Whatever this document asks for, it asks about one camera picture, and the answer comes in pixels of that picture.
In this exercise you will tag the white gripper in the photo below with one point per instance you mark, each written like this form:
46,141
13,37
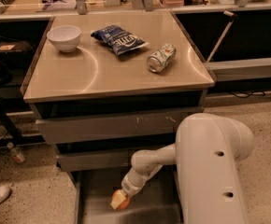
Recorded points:
130,186

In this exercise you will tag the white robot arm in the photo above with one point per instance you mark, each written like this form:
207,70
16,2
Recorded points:
206,149

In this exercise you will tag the middle grey drawer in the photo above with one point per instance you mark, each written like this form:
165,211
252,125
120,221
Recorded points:
102,159

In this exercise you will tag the bottom open grey drawer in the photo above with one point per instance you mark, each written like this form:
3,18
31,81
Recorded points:
156,203

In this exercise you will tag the top grey drawer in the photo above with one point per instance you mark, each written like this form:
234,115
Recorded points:
115,125

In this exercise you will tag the grey drawer cabinet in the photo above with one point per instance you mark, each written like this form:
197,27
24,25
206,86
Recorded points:
92,80

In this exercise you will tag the plastic water bottle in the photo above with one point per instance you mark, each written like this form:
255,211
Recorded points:
16,153

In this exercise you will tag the blue chip bag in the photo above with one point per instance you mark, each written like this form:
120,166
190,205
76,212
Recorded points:
118,40

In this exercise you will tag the white bowl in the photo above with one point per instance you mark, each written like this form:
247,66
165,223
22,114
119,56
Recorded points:
65,38

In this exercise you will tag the white stick black handle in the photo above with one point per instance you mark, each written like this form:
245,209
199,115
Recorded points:
232,17

